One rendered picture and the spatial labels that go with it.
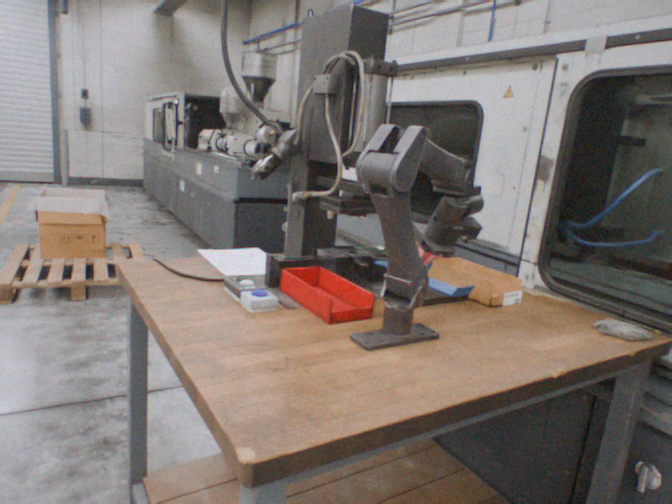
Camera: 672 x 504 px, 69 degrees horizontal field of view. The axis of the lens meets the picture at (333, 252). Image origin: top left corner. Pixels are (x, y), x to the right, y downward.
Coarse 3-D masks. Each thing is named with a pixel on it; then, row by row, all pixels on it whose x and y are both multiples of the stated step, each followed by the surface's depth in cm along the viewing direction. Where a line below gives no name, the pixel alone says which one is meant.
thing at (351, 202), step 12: (324, 180) 149; (348, 180) 151; (348, 192) 138; (360, 192) 134; (324, 204) 138; (336, 204) 132; (348, 204) 133; (360, 204) 135; (372, 204) 137; (360, 216) 140
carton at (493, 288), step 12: (432, 264) 149; (444, 264) 145; (456, 264) 156; (468, 264) 152; (432, 276) 150; (444, 276) 145; (456, 276) 141; (468, 276) 137; (480, 276) 148; (492, 276) 145; (504, 276) 141; (480, 288) 134; (492, 288) 131; (504, 288) 141; (516, 288) 138; (480, 300) 134; (492, 300) 131; (504, 300) 134; (516, 300) 137
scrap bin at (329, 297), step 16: (288, 272) 124; (304, 272) 131; (320, 272) 133; (288, 288) 124; (304, 288) 117; (320, 288) 133; (336, 288) 127; (352, 288) 121; (304, 304) 118; (320, 304) 111; (336, 304) 121; (352, 304) 121; (368, 304) 115; (336, 320) 109; (352, 320) 112
